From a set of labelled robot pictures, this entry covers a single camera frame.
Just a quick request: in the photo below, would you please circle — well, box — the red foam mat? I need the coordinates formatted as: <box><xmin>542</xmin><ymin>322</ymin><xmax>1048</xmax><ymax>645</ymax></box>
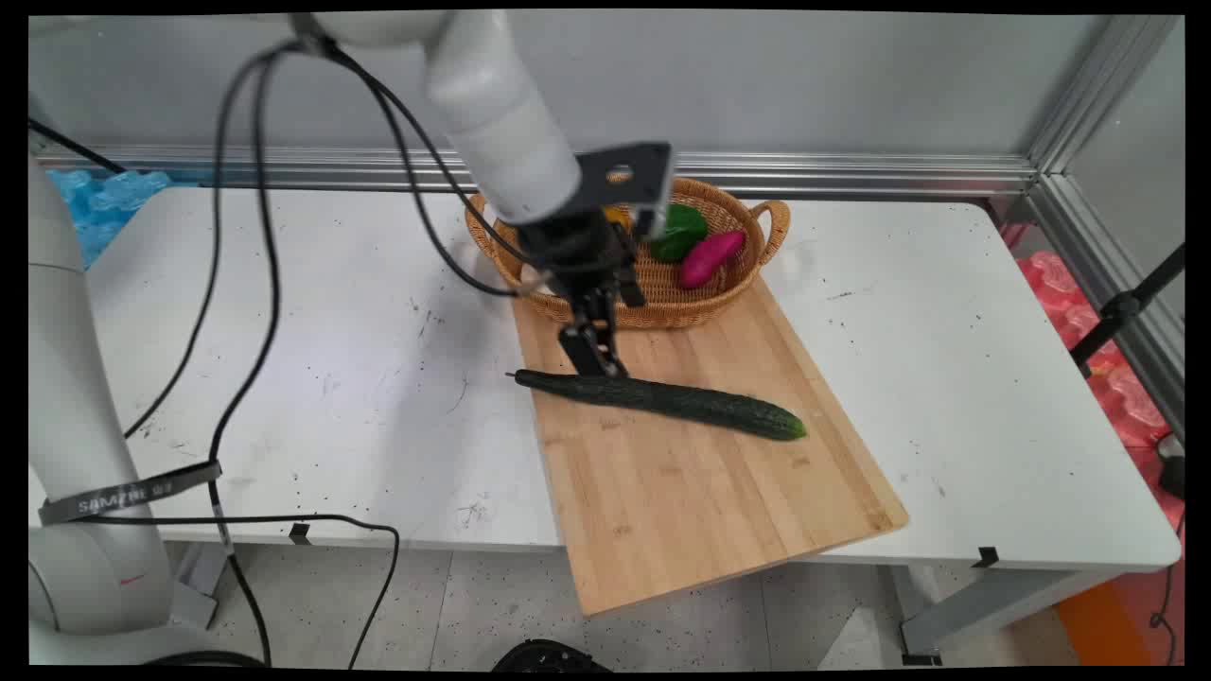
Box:
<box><xmin>1001</xmin><ymin>222</ymin><xmax>1186</xmax><ymax>533</ymax></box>

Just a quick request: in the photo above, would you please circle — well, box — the thin black cable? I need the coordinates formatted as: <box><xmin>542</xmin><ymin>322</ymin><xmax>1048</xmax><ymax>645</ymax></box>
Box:
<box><xmin>123</xmin><ymin>45</ymin><xmax>285</xmax><ymax>439</ymax></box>

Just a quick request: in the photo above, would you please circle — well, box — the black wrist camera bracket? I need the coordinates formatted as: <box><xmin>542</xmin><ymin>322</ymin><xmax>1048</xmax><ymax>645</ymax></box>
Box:
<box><xmin>571</xmin><ymin>142</ymin><xmax>676</xmax><ymax>239</ymax></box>

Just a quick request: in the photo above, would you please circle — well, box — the purple sweet potato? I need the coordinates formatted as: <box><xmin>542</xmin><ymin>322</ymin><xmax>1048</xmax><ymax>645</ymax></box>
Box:
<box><xmin>678</xmin><ymin>230</ymin><xmax>748</xmax><ymax>289</ymax></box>

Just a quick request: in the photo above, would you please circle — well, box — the blue foam mat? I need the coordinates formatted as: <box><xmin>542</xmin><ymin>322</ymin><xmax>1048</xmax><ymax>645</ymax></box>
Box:
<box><xmin>43</xmin><ymin>168</ymin><xmax>202</xmax><ymax>271</ymax></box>

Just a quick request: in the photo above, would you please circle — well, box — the corner aluminium frame rail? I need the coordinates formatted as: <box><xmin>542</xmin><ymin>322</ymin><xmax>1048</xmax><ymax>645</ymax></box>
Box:
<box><xmin>1026</xmin><ymin>14</ymin><xmax>1186</xmax><ymax>438</ymax></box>

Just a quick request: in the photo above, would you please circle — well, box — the black round floor object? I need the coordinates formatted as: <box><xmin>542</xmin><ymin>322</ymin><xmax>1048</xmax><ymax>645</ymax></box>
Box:
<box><xmin>491</xmin><ymin>639</ymin><xmax>612</xmax><ymax>673</ymax></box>

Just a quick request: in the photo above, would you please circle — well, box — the grey printed velcro strap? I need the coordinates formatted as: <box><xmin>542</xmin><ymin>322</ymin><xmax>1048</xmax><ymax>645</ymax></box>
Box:
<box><xmin>38</xmin><ymin>460</ymin><xmax>224</xmax><ymax>527</ymax></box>

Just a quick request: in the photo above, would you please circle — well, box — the woven wicker basket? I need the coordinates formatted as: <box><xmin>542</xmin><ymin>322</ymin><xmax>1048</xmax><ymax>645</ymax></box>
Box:
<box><xmin>464</xmin><ymin>176</ymin><xmax>792</xmax><ymax>331</ymax></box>

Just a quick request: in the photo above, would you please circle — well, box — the black device by wall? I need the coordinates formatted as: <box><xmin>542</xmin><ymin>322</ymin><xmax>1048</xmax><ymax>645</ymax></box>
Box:
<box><xmin>1155</xmin><ymin>432</ymin><xmax>1186</xmax><ymax>501</ymax></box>

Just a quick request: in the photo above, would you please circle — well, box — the thick black cable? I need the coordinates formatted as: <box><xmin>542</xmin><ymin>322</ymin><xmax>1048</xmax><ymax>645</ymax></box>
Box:
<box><xmin>206</xmin><ymin>43</ymin><xmax>313</xmax><ymax>667</ymax></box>

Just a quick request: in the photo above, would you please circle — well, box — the grey metal table leg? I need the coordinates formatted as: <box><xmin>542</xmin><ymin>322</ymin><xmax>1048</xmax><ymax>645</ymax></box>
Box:
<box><xmin>891</xmin><ymin>565</ymin><xmax>1129</xmax><ymax>665</ymax></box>

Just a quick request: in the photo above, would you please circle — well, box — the horizontal aluminium frame rail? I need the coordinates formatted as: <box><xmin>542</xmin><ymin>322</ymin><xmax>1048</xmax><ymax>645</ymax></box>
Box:
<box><xmin>33</xmin><ymin>144</ymin><xmax>1042</xmax><ymax>199</ymax></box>

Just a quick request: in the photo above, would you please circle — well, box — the orange floor mat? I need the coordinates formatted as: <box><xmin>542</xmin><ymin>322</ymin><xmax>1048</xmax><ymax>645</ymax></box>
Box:
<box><xmin>1054</xmin><ymin>575</ymin><xmax>1186</xmax><ymax>669</ymax></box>

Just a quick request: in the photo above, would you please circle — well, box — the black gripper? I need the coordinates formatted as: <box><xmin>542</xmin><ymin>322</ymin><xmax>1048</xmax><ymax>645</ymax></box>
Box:
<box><xmin>518</xmin><ymin>209</ymin><xmax>650</xmax><ymax>378</ymax></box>

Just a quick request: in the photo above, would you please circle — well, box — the black cable behind arm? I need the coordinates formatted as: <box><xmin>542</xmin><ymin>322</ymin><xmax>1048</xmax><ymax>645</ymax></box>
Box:
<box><xmin>28</xmin><ymin>117</ymin><xmax>126</xmax><ymax>175</ymax></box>

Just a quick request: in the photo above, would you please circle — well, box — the white table leg bracket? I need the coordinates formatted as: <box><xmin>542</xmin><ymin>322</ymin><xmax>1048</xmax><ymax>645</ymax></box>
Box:
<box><xmin>168</xmin><ymin>541</ymin><xmax>234</xmax><ymax>631</ymax></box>

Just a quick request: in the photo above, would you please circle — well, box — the black tripod stand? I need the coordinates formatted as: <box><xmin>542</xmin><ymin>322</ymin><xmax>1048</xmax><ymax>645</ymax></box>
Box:
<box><xmin>1069</xmin><ymin>243</ymin><xmax>1186</xmax><ymax>377</ymax></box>

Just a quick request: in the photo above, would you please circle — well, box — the long dark green cucumber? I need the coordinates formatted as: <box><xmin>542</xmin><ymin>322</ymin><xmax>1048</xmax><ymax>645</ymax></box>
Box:
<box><xmin>506</xmin><ymin>369</ymin><xmax>808</xmax><ymax>443</ymax></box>

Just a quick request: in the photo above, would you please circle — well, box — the green bell pepper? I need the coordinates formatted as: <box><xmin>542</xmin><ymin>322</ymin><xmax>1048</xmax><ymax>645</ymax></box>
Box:
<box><xmin>649</xmin><ymin>203</ymin><xmax>710</xmax><ymax>264</ymax></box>

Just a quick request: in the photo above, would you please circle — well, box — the bamboo cutting board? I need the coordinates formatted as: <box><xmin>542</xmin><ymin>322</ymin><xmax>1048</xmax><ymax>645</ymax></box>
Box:
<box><xmin>509</xmin><ymin>276</ymin><xmax>910</xmax><ymax>618</ymax></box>

